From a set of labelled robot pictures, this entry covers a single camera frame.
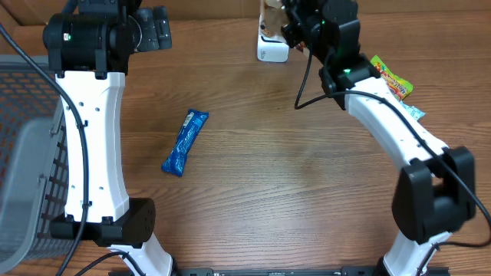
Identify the beige brown snack bag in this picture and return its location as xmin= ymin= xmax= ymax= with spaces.
xmin=259 ymin=0 xmax=288 ymax=41

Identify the green Haribo candy bag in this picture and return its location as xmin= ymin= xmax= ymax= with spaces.
xmin=371 ymin=55 xmax=414 ymax=101

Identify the blue snack bar wrapper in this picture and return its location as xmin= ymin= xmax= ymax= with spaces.
xmin=161 ymin=109 xmax=209 ymax=177

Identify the light teal snack packet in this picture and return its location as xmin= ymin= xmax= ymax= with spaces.
xmin=400 ymin=102 xmax=426 ymax=121

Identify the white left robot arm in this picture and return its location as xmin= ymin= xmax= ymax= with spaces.
xmin=43 ymin=1 xmax=176 ymax=275

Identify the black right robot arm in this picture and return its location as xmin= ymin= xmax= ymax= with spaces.
xmin=282 ymin=0 xmax=478 ymax=275

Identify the white barcode scanner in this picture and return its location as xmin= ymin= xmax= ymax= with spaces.
xmin=257 ymin=15 xmax=289 ymax=63

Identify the grey plastic mesh basket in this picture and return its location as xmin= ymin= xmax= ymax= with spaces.
xmin=1 ymin=54 xmax=72 ymax=273

